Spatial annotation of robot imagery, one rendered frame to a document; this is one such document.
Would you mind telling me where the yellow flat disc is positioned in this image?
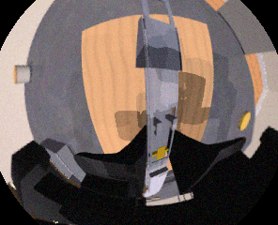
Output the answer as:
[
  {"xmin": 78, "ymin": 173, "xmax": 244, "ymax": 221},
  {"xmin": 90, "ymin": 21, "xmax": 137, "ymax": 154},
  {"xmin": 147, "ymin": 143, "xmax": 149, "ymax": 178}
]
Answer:
[{"xmin": 238, "ymin": 112, "xmax": 251, "ymax": 130}]

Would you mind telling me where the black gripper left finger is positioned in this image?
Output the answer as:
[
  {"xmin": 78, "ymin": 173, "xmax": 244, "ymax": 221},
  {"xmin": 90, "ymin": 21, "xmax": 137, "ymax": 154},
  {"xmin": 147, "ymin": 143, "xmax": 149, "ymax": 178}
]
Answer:
[{"xmin": 74, "ymin": 125, "xmax": 147, "ymax": 200}]

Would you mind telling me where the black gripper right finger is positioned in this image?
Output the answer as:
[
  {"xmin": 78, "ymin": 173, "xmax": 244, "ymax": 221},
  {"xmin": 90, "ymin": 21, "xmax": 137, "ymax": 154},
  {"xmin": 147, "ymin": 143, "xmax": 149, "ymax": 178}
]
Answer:
[{"xmin": 169, "ymin": 130, "xmax": 247, "ymax": 195}]

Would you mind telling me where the light wooden board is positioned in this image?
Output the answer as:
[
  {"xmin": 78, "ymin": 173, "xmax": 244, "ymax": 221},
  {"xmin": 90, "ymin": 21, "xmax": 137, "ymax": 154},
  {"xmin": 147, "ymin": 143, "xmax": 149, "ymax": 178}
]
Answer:
[{"xmin": 82, "ymin": 15, "xmax": 214, "ymax": 154}]

